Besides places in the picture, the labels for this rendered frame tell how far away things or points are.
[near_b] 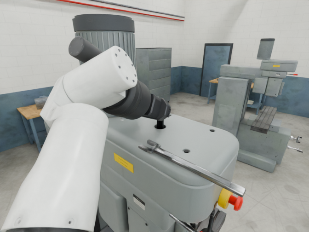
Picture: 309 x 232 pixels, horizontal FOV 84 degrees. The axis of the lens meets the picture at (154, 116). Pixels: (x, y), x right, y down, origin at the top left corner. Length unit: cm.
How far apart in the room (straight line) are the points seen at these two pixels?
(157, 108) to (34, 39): 437
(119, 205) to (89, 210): 58
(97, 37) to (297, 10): 663
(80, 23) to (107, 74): 37
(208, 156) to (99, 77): 30
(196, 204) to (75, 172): 31
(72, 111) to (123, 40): 41
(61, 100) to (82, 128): 9
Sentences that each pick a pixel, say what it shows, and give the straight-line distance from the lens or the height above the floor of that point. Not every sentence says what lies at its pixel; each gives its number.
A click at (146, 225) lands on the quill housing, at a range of 69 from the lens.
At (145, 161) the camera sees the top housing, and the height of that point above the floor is 186.
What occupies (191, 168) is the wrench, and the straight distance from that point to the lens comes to 37.
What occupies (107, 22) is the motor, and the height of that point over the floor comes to 219.
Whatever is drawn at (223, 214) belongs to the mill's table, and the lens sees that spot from 156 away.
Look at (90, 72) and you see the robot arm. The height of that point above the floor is 209.
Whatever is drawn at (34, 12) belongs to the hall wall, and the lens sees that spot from 475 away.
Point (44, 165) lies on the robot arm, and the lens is 19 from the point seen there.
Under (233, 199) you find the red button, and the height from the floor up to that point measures 177.
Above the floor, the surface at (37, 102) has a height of 103.
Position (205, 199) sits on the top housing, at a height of 182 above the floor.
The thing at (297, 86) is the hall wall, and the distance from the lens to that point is 697.
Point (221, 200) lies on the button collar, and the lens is 51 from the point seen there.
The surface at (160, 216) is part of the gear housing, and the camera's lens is 55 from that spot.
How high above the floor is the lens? 213
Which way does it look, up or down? 23 degrees down
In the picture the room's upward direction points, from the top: straight up
